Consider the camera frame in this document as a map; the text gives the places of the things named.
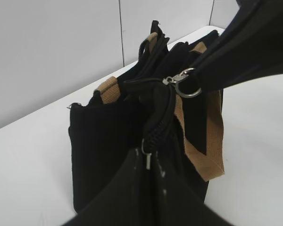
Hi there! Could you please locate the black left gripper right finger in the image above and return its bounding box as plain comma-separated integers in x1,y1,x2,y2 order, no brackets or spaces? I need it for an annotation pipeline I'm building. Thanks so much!
192,0,283,91

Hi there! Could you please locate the silver zipper pull with ring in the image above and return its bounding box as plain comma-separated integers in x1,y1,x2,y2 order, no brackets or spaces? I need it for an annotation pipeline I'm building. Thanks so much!
162,68,202,98

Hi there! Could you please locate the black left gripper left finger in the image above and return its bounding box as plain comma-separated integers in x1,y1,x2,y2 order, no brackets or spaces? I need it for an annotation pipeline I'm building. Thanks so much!
70,147,217,226

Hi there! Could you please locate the black tote bag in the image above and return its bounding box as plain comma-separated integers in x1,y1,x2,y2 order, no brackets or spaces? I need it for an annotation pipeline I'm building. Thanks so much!
68,20,218,212

